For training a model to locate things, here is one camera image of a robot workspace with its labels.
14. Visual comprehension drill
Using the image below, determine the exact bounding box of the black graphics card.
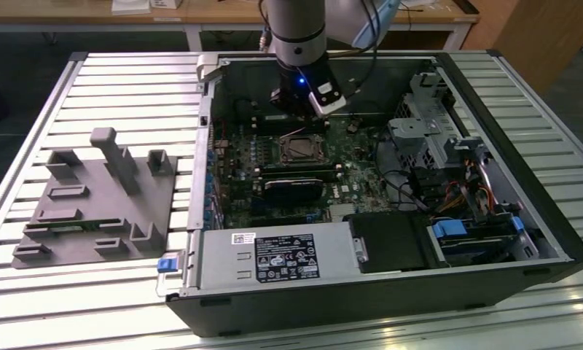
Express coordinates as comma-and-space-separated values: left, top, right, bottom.
260, 177, 325, 203

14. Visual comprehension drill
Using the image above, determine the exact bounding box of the silver power supply unit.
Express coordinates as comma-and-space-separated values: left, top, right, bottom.
193, 222, 365, 292

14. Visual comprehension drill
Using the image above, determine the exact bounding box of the grey case corner bracket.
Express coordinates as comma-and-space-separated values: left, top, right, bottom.
196, 54, 225, 82

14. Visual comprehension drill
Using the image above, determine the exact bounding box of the blue disk carrier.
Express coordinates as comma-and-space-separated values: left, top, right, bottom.
430, 217, 468, 241

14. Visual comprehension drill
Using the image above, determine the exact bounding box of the silver chipset heat sink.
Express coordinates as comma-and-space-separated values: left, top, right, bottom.
329, 203, 357, 220

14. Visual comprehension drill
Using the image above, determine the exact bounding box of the grey parts rack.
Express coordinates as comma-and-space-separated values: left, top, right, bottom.
10, 126, 181, 270

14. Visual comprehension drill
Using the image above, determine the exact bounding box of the green motherboard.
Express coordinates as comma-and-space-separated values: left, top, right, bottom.
209, 115, 408, 231

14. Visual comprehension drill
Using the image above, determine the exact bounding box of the black hard disk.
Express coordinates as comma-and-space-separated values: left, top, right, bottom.
440, 233, 520, 265

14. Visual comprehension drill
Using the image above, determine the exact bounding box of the wooden cabinet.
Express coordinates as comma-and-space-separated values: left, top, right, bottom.
466, 0, 583, 94

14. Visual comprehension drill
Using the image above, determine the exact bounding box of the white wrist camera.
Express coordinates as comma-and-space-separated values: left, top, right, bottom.
308, 82, 348, 117

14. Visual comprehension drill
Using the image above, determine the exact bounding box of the metal disk bay cage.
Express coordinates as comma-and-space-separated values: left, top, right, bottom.
387, 71, 485, 172

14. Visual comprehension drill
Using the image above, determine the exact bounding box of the wooden desk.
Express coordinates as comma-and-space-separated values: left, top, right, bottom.
0, 0, 481, 52

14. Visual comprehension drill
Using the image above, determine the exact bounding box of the green RAM stick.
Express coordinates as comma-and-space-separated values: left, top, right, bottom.
43, 221, 103, 232

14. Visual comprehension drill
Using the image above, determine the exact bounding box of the silver CPU plate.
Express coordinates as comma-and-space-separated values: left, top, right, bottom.
291, 139, 319, 156

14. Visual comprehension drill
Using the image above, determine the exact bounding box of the blue case latch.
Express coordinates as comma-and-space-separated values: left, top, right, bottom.
157, 256, 183, 274

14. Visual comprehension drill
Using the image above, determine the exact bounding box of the metal socket cover frame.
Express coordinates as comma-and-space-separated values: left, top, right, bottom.
277, 133, 329, 163

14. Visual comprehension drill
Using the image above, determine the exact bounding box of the yellow wire bundle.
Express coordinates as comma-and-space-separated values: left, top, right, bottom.
441, 181, 469, 213

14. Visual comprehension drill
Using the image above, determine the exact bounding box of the orange wire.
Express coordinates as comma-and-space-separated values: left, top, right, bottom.
480, 184, 498, 213

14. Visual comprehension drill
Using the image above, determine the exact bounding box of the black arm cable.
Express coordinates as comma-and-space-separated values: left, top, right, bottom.
257, 0, 275, 53

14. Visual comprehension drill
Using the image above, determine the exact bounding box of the black open PC case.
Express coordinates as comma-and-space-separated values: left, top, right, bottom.
164, 50, 583, 338

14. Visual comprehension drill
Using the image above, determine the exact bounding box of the black plastic shroud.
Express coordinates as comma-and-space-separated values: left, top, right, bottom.
344, 211, 446, 275

